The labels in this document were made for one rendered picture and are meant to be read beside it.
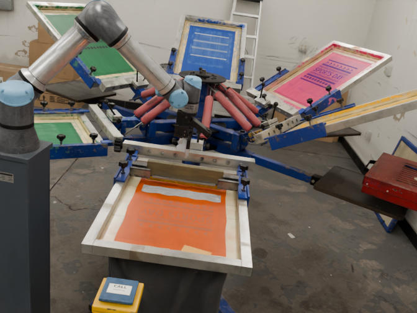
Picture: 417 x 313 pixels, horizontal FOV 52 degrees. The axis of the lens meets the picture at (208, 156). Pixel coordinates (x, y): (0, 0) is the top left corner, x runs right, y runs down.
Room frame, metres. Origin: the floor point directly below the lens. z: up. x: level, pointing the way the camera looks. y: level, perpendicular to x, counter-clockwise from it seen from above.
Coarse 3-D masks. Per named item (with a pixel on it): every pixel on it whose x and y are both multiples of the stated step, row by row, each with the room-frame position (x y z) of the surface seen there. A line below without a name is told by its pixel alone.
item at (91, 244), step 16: (144, 160) 1.95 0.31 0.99; (160, 160) 1.98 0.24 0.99; (128, 176) 1.77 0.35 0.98; (112, 192) 1.58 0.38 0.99; (112, 208) 1.47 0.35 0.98; (240, 208) 1.60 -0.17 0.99; (96, 224) 1.32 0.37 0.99; (240, 224) 1.47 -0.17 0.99; (96, 240) 1.22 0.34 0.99; (240, 240) 1.36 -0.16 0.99; (112, 256) 1.19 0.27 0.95; (128, 256) 1.20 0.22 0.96; (144, 256) 1.20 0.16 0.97; (160, 256) 1.20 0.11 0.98; (176, 256) 1.20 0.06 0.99; (192, 256) 1.21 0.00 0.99; (208, 256) 1.23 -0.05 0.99; (240, 256) 1.27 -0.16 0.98; (224, 272) 1.20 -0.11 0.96; (240, 272) 1.20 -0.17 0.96
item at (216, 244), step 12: (204, 192) 1.77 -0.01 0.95; (216, 192) 1.79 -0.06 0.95; (204, 204) 1.65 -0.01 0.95; (216, 204) 1.67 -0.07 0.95; (216, 216) 1.57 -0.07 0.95; (216, 228) 1.47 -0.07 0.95; (180, 240) 1.35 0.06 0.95; (192, 240) 1.36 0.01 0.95; (204, 240) 1.37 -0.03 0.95; (216, 240) 1.39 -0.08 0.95; (216, 252) 1.31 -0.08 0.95
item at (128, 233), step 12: (144, 180) 1.80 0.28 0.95; (144, 192) 1.68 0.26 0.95; (132, 204) 1.56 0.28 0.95; (132, 216) 1.47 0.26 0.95; (120, 228) 1.37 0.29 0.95; (132, 228) 1.38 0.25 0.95; (144, 228) 1.40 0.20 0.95; (120, 240) 1.29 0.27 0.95; (132, 240) 1.30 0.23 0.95; (144, 240) 1.31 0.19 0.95; (156, 240) 1.33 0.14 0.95; (168, 240) 1.34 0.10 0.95
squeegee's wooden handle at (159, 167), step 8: (152, 160) 1.80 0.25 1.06; (152, 168) 1.79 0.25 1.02; (160, 168) 1.79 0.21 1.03; (168, 168) 1.79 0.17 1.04; (176, 168) 1.79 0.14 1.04; (184, 168) 1.79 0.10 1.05; (192, 168) 1.79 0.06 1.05; (200, 168) 1.80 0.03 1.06; (208, 168) 1.81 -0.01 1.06; (168, 176) 1.79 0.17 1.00; (176, 176) 1.79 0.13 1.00; (184, 176) 1.79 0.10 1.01; (192, 176) 1.79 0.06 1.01; (200, 176) 1.79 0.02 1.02; (208, 176) 1.80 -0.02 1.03; (216, 176) 1.80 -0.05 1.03; (216, 184) 1.80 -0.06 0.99
